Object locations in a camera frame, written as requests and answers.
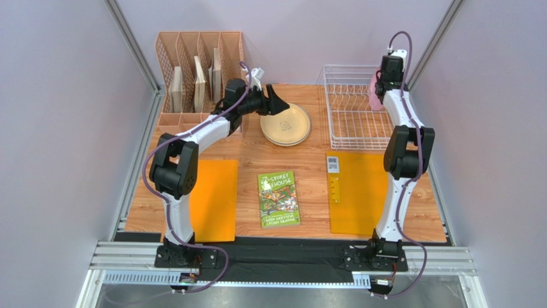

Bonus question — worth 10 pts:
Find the tan yellow plate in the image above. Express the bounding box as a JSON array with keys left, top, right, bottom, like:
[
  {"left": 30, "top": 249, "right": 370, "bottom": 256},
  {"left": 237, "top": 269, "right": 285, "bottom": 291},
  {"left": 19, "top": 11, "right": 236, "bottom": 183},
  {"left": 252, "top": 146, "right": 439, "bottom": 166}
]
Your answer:
[{"left": 260, "top": 104, "right": 311, "bottom": 142}]

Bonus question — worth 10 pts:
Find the pink plate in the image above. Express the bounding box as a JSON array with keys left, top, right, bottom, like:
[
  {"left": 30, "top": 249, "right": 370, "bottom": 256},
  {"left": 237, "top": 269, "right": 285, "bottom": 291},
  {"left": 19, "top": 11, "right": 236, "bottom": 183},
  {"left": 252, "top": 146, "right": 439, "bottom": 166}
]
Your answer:
[{"left": 368, "top": 73, "right": 384, "bottom": 112}]

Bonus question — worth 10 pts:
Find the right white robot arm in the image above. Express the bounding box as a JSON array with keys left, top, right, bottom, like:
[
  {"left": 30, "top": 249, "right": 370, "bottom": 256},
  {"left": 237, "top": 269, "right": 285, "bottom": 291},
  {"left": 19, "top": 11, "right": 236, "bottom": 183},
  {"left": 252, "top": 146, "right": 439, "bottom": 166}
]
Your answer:
[{"left": 344, "top": 49, "right": 435, "bottom": 271}]

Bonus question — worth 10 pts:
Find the right orange folder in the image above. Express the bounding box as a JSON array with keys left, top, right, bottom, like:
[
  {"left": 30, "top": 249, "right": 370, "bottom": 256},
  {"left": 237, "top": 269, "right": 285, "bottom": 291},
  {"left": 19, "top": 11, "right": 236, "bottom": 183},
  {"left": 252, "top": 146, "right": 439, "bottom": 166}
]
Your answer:
[{"left": 326, "top": 151, "right": 388, "bottom": 237}]

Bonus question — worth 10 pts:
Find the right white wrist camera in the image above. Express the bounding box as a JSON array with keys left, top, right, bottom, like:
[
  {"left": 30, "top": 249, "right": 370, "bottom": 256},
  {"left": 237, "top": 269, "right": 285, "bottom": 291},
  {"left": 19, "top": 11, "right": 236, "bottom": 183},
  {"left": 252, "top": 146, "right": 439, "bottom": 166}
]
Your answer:
[{"left": 387, "top": 46, "right": 408, "bottom": 61}]

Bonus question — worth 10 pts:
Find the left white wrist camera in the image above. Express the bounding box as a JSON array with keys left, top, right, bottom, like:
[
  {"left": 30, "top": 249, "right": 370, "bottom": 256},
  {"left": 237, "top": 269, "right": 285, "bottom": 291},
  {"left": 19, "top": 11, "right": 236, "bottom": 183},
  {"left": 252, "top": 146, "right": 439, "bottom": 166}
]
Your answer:
[{"left": 243, "top": 67, "right": 265, "bottom": 91}]

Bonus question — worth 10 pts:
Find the left orange folder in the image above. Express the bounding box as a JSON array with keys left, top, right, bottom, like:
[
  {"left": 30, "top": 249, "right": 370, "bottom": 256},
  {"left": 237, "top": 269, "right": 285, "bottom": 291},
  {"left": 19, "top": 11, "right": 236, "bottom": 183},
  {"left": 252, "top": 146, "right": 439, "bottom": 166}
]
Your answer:
[{"left": 170, "top": 160, "right": 238, "bottom": 243}]

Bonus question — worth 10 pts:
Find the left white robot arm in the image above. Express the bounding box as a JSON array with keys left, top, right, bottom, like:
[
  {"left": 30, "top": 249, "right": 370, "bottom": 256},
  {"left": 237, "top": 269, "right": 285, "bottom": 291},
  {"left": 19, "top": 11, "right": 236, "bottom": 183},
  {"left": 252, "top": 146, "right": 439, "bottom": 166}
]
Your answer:
[{"left": 143, "top": 78, "right": 290, "bottom": 268}]

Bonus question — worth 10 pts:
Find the cream yellow plate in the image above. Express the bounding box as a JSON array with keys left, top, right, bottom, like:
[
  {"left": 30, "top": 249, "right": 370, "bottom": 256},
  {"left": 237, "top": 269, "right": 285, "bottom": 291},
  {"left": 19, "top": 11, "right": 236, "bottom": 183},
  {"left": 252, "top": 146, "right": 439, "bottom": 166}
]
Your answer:
[{"left": 266, "top": 137, "right": 307, "bottom": 147}]

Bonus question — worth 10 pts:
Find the green children's book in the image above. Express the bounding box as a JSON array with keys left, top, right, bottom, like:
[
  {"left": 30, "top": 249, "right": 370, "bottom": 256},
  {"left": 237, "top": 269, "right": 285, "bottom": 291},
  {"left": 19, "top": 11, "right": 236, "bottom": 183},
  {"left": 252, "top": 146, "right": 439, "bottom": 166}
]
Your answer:
[{"left": 257, "top": 171, "right": 301, "bottom": 228}]

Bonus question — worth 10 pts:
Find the middle beige book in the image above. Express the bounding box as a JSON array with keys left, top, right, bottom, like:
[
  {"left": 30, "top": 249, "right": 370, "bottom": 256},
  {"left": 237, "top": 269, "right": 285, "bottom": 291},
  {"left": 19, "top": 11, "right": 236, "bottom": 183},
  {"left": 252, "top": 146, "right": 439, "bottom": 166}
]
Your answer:
[{"left": 194, "top": 56, "right": 207, "bottom": 113}]

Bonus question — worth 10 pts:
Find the orange folder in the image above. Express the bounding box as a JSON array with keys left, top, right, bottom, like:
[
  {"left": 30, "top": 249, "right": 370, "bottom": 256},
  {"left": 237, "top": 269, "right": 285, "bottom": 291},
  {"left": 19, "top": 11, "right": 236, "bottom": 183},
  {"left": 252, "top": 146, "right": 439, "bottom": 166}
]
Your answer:
[
  {"left": 326, "top": 151, "right": 388, "bottom": 237},
  {"left": 170, "top": 160, "right": 238, "bottom": 243}
]

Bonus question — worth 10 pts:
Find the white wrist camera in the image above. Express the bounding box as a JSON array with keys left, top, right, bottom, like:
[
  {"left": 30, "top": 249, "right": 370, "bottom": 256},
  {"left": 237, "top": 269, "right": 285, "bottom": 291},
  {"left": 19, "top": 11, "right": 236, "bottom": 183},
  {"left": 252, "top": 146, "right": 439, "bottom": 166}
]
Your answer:
[
  {"left": 243, "top": 67, "right": 265, "bottom": 91},
  {"left": 387, "top": 46, "right": 408, "bottom": 61}
]

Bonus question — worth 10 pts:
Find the white wire dish rack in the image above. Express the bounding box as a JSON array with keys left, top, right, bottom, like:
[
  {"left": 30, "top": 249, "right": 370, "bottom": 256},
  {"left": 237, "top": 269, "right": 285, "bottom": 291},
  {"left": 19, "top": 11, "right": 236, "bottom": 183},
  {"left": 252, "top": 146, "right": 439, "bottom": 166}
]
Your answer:
[{"left": 322, "top": 64, "right": 401, "bottom": 151}]

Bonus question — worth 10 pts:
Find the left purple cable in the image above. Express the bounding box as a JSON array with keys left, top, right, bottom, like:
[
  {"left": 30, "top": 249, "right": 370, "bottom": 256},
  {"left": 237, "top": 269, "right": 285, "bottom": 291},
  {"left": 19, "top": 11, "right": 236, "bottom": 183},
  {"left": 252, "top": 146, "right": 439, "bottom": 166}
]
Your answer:
[{"left": 141, "top": 61, "right": 230, "bottom": 296}]

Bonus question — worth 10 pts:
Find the right aluminium frame post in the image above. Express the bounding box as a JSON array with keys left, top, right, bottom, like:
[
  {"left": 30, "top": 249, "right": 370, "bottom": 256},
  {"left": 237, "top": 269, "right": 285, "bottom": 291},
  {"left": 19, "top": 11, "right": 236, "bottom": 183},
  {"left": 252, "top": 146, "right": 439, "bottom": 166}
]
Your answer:
[{"left": 408, "top": 0, "right": 465, "bottom": 90}]

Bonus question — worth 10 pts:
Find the aluminium frame post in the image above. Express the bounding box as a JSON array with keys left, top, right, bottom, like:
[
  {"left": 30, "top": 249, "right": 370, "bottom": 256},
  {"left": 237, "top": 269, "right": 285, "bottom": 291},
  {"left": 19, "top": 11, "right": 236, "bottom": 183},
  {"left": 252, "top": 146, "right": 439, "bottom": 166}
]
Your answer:
[
  {"left": 104, "top": 0, "right": 161, "bottom": 94},
  {"left": 408, "top": 0, "right": 465, "bottom": 90}
]

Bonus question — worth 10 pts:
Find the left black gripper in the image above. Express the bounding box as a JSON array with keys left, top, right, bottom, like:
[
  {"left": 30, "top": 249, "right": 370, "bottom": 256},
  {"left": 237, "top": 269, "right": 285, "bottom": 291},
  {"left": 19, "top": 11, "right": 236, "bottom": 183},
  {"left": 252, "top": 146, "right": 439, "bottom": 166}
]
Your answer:
[{"left": 239, "top": 84, "right": 291, "bottom": 116}]

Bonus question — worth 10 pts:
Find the left aluminium frame post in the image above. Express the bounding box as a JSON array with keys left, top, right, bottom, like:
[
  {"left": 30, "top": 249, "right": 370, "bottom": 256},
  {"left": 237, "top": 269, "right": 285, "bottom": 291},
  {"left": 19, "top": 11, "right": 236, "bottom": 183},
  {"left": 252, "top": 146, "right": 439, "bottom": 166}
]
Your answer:
[{"left": 104, "top": 0, "right": 161, "bottom": 94}]

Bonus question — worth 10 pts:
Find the aluminium front rail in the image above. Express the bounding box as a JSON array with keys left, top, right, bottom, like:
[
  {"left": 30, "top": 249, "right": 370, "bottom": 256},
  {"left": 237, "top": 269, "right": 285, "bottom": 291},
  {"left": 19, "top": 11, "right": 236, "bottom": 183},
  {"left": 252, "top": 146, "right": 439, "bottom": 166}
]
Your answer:
[{"left": 77, "top": 237, "right": 487, "bottom": 307}]

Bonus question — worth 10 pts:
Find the black base mat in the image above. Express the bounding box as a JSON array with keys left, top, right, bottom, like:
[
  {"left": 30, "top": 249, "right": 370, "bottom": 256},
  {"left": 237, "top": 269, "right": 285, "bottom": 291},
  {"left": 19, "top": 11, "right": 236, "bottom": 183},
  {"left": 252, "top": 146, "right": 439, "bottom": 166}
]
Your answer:
[{"left": 154, "top": 235, "right": 409, "bottom": 284}]

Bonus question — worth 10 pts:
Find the left beige book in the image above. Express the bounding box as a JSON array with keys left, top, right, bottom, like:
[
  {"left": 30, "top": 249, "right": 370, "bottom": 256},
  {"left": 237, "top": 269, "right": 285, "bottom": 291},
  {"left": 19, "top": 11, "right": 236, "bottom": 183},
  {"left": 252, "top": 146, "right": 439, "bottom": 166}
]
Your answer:
[{"left": 169, "top": 66, "right": 184, "bottom": 113}]

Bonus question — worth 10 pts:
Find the pink desk file organizer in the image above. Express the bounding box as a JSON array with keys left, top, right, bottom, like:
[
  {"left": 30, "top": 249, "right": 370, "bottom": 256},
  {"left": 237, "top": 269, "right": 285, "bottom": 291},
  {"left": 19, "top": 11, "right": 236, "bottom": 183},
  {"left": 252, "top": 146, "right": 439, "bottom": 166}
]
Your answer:
[{"left": 155, "top": 31, "right": 245, "bottom": 135}]

